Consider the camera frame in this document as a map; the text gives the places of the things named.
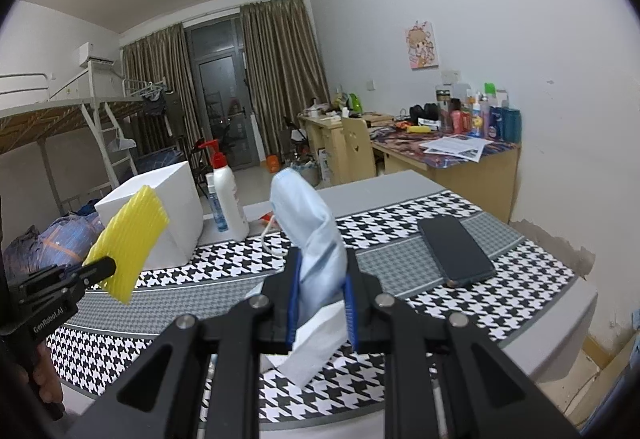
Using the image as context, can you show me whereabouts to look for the person's left hand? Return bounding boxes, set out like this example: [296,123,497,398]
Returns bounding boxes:
[16,343,63,404]

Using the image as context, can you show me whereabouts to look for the blue plaid quilt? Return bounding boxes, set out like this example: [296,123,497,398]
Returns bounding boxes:
[2,212,104,281]

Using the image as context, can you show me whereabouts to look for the red plastic snack wrapper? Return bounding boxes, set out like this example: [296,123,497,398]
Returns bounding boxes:
[260,211,276,225]

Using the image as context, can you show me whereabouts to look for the blue clear spray bottle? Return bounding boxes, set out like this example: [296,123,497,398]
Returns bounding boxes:
[205,172,228,233]

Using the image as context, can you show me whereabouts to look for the houndstooth table mat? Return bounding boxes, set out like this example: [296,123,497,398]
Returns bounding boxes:
[49,191,576,429]

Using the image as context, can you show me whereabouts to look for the black smartphone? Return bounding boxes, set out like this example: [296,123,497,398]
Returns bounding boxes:
[418,216,496,287]

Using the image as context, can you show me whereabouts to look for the white bottle red pump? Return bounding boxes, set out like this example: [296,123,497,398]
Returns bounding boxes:
[198,140,250,242]

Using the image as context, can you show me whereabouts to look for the white styrofoam box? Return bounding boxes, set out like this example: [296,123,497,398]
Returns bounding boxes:
[96,162,204,270]

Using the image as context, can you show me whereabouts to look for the grey waste bin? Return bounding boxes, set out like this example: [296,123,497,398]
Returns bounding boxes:
[291,159,321,188]

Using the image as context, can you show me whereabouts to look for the wooden smiley chair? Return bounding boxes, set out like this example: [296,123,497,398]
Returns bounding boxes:
[342,118,378,181]

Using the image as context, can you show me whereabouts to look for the white metal bunk bed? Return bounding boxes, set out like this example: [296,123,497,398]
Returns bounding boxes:
[1,58,172,214]

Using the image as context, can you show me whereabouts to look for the orange container on floor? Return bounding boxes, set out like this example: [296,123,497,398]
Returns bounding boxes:
[266,154,281,173]

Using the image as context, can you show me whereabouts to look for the white blue carton box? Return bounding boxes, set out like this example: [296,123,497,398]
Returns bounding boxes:
[317,148,332,185]

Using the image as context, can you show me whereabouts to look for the far wooden desk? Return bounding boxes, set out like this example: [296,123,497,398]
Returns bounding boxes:
[299,113,394,186]

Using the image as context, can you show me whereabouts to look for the wooden desk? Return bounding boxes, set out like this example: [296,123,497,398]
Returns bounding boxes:
[299,113,394,186]
[371,130,521,222]

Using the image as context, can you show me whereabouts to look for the near wooden desk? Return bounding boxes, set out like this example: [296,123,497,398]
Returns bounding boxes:
[371,130,521,222]

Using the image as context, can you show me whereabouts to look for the white printed papers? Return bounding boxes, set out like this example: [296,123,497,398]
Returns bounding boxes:
[419,134,490,162]

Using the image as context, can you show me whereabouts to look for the green object on desk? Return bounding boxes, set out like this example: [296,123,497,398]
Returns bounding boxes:
[348,93,362,114]

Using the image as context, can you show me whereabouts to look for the dark thermos flask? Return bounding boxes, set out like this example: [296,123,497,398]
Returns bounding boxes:
[435,88,452,133]

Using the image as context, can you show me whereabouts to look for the dark blue lotion bottle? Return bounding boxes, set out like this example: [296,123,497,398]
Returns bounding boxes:
[487,106,504,141]

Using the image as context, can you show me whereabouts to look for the left brown curtain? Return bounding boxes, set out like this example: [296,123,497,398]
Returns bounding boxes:
[122,24,203,155]

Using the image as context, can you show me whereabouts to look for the brown curtain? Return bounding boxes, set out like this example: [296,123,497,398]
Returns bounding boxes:
[240,0,330,155]
[122,24,203,155]

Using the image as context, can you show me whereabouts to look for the white air conditioner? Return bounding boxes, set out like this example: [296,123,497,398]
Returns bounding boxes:
[78,42,115,68]

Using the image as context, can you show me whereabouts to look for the right brown curtain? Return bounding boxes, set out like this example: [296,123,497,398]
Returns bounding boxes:
[240,0,330,155]

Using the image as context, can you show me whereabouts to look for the teal bottle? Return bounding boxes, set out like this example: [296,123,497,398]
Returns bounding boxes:
[502,107,522,144]

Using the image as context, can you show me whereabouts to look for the green cap white bottle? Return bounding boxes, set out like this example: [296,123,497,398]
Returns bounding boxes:
[484,82,498,107]

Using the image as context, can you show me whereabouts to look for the glass balcony door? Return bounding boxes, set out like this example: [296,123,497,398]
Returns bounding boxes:
[186,14,259,170]

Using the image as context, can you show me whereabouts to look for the white wall socket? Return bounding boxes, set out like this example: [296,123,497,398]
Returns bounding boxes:
[440,70,461,86]

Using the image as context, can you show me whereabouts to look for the anime girl wall poster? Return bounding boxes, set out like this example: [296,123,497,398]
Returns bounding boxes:
[406,21,439,70]

